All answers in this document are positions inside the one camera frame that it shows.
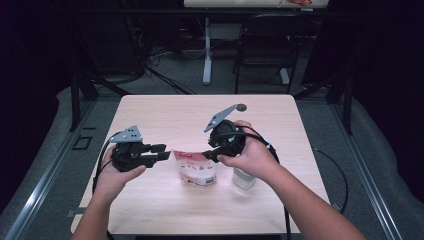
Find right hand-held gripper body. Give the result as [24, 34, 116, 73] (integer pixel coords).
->
[203, 103, 248, 158]

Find red and white spouted pouch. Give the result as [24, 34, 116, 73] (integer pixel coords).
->
[172, 150, 218, 188]

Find hand-held gripper cable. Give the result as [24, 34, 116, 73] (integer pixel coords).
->
[92, 131, 123, 240]
[229, 124, 349, 240]

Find white lidded container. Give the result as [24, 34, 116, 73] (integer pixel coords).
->
[232, 166, 258, 191]

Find black curtain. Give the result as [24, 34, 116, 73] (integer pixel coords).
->
[0, 0, 73, 211]
[349, 0, 424, 214]

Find person's right hand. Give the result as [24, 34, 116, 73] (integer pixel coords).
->
[216, 119, 282, 182]

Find left hand-held gripper cable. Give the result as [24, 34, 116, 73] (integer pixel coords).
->
[92, 131, 123, 240]

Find black floor cables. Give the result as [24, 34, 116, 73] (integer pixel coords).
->
[126, 16, 198, 96]

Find black metal stand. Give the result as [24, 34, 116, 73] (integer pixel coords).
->
[293, 71, 354, 136]
[68, 71, 131, 133]

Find white desk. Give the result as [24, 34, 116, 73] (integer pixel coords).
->
[183, 0, 331, 86]

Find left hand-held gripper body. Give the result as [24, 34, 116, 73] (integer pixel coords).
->
[109, 125, 155, 173]

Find black folding chair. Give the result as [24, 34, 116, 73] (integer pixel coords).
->
[233, 13, 314, 95]

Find person's left hand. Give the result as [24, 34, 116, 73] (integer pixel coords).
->
[94, 146, 148, 200]

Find black rectangular floor frame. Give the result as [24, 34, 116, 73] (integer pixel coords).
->
[72, 134, 94, 151]

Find aluminium floor rail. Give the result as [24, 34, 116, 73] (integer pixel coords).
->
[328, 99, 404, 240]
[3, 99, 98, 240]

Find right hand-held gripper cable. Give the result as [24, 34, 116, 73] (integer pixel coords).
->
[229, 124, 349, 240]

